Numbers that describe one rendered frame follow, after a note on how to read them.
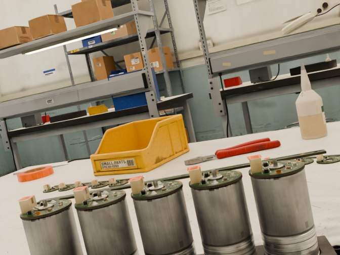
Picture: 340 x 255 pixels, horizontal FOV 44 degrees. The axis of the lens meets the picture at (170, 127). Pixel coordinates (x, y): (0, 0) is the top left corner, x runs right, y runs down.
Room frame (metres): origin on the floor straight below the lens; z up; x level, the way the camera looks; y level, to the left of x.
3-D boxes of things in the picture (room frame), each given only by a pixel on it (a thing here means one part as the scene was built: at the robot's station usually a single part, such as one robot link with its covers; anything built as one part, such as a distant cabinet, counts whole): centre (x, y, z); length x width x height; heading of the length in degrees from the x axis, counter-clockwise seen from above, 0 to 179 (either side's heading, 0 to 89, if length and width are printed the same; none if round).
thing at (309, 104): (0.56, -0.19, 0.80); 0.03 x 0.03 x 0.10
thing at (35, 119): (3.39, 1.07, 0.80); 0.15 x 0.12 x 0.10; 176
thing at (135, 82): (3.05, 0.68, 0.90); 1.30 x 0.06 x 0.12; 67
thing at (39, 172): (0.72, 0.24, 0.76); 0.06 x 0.06 x 0.01
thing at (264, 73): (2.65, -0.63, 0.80); 0.15 x 0.12 x 0.10; 158
